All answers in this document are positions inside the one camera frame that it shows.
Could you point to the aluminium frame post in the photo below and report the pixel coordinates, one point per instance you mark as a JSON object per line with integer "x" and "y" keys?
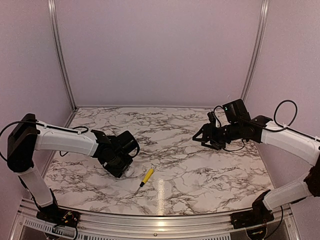
{"x": 59, "y": 52}
{"x": 261, "y": 28}

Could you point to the yellow handled screwdriver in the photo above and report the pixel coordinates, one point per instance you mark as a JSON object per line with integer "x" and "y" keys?
{"x": 145, "y": 179}

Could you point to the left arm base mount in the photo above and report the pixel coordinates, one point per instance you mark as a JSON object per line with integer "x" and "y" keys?
{"x": 61, "y": 217}

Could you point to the left aluminium frame post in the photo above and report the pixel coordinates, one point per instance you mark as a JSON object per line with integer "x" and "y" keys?
{"x": 59, "y": 52}

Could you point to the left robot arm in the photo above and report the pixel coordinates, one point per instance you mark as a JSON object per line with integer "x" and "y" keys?
{"x": 30, "y": 135}

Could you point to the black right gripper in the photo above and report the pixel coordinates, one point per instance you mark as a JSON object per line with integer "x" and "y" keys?
{"x": 207, "y": 128}

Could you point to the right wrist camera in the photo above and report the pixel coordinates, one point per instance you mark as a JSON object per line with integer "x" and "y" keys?
{"x": 213, "y": 119}

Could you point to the front aluminium rail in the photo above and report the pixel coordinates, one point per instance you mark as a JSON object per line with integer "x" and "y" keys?
{"x": 108, "y": 226}

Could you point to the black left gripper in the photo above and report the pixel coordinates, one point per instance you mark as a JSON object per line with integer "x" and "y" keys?
{"x": 119, "y": 173}

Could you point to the right aluminium frame post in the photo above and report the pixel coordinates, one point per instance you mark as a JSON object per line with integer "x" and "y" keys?
{"x": 261, "y": 28}

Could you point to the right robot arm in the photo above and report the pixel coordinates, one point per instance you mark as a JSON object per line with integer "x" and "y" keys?
{"x": 265, "y": 130}

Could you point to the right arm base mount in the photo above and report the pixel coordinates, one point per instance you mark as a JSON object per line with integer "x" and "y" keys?
{"x": 249, "y": 218}

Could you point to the white remote control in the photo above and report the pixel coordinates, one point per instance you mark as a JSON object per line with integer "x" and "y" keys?
{"x": 129, "y": 172}

